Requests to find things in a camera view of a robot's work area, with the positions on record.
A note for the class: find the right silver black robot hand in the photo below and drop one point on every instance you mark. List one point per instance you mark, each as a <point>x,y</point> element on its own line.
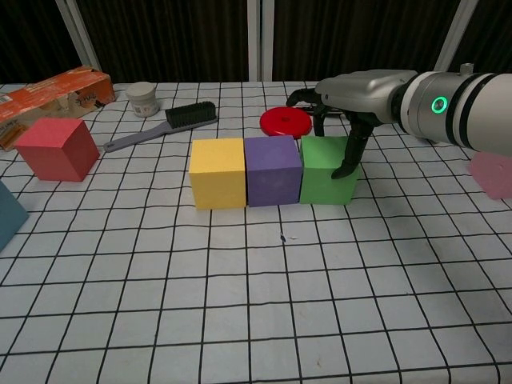
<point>360,92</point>

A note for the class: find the green foam cube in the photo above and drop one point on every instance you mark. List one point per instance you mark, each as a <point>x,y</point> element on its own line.
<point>320,180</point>

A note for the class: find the purple foam cube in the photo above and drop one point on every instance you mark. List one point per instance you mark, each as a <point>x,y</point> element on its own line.
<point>272,176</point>

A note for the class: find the yellow foam cube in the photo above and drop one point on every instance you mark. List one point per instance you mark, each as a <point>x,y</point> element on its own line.
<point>218,176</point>

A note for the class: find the red foam cube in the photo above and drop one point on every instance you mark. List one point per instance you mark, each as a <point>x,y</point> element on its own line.
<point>56,154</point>

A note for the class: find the blue foam cube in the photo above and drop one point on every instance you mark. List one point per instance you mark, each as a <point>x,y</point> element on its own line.
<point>10,216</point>

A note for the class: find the pink foam cube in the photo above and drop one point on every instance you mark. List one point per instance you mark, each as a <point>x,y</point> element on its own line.
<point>492,176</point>

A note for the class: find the red plastic disc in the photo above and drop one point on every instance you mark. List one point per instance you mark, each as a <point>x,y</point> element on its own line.
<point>284,122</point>

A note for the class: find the grey brush black bristles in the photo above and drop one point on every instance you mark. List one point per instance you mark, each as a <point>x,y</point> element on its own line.
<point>192,114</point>

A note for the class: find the small white jar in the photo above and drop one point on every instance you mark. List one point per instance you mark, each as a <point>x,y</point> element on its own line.
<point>142,100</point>

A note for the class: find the orange cardboard box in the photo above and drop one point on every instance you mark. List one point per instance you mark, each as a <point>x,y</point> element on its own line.
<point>52,94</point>

